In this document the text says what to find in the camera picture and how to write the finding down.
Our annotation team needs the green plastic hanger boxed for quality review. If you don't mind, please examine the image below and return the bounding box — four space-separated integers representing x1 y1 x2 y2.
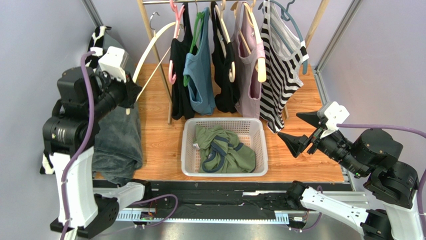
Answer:
183 11 205 87

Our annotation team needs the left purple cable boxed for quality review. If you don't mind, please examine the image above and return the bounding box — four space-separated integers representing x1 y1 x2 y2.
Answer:
59 50 98 240

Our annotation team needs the wooden clothes rack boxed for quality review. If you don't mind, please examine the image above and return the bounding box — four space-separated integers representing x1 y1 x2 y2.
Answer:
134 0 330 126

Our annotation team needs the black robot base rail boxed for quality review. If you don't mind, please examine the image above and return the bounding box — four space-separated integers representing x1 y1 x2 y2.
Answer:
96 179 334 231

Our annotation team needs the aluminium frame post left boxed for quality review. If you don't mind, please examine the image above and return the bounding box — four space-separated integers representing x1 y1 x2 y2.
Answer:
81 0 104 27

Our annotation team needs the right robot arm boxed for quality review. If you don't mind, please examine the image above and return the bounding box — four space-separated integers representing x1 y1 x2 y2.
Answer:
278 111 426 240

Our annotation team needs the cream plastic hanger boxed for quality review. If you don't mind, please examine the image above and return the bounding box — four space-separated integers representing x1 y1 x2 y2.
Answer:
214 0 236 83

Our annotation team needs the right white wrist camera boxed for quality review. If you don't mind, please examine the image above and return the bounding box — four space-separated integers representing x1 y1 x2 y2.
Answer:
317 101 350 139

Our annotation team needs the white plastic basket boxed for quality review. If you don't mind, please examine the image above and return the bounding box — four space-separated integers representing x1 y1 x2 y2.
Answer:
180 117 268 178

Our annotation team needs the grey zebra cushion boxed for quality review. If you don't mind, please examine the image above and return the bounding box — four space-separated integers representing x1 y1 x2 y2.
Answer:
39 25 143 187

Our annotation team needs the cream wooden hanger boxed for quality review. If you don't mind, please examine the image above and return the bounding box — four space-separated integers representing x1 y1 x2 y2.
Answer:
125 11 177 116

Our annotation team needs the aluminium frame post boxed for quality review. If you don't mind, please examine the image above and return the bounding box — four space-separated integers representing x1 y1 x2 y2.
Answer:
313 0 363 106
81 0 104 27

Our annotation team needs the black tank top on pink hanger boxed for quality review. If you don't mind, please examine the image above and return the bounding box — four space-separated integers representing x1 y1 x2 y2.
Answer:
170 3 195 120

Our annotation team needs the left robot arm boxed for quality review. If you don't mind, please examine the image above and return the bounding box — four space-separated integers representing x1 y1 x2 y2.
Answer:
42 67 152 239

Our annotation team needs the black tank top on cream hanger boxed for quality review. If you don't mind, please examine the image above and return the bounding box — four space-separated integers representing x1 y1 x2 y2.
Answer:
210 1 240 114

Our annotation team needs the teal plastic hanger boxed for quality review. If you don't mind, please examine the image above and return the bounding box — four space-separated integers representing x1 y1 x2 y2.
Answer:
257 0 308 75

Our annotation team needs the pink plastic hanger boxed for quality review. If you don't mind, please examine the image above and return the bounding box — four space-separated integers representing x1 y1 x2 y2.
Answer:
168 0 186 85

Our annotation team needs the green tank top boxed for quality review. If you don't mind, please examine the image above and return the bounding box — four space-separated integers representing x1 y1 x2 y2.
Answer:
192 125 257 174

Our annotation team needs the aluminium frame post right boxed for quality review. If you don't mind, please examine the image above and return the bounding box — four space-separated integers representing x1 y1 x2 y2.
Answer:
313 0 363 106

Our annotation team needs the black white striped tank top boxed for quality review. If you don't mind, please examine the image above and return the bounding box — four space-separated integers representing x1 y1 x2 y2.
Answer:
260 0 309 134

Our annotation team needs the blue tank top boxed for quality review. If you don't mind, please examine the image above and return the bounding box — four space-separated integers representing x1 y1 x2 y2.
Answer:
183 7 216 116

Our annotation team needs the light wooden hanger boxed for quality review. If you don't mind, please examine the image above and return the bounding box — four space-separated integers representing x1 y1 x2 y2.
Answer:
231 0 267 83

